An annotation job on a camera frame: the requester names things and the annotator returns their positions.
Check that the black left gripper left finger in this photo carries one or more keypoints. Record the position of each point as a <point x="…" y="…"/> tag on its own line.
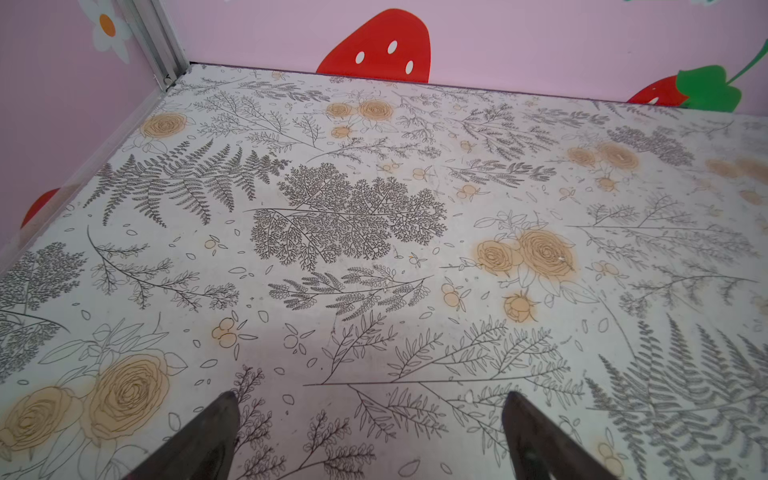
<point x="203" y="449"/>

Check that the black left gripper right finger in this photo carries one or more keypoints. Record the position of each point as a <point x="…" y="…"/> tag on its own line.
<point x="539" y="449"/>

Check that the aluminium frame post left corner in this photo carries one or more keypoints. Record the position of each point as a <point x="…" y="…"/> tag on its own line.
<point x="152" y="28"/>

